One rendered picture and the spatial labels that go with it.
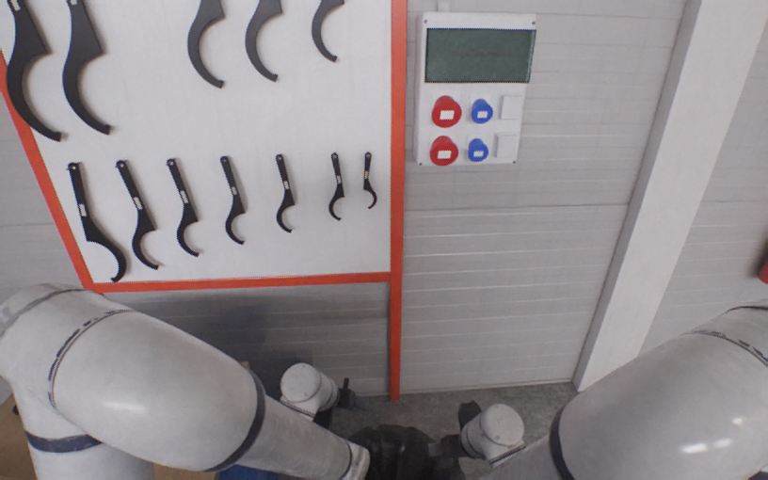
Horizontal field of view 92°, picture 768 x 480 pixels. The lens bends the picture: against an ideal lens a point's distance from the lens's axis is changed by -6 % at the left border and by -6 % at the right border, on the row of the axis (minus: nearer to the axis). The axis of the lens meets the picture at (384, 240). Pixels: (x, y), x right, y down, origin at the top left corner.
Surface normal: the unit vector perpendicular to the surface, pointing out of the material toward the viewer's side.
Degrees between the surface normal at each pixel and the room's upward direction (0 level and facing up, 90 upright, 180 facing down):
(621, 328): 90
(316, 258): 90
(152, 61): 90
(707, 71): 90
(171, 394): 54
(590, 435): 71
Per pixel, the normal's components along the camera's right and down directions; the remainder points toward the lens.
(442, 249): 0.07, 0.48
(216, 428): 0.78, 0.18
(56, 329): -0.16, -0.65
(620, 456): -0.79, -0.01
